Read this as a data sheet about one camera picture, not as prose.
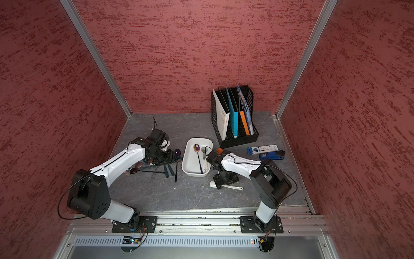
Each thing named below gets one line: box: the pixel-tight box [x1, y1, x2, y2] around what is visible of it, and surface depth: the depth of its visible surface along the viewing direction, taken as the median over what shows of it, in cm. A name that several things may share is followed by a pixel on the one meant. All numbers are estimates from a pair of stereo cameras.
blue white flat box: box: [247, 144, 279, 155], surface depth 102 cm
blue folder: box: [237, 84, 255, 136], surface depth 89 cm
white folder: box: [212, 87, 231, 141], surface depth 87 cm
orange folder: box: [239, 111, 251, 136], surface depth 91 cm
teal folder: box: [226, 86, 239, 139], surface depth 86 cm
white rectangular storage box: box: [181, 136, 214, 177], surface depth 99 cm
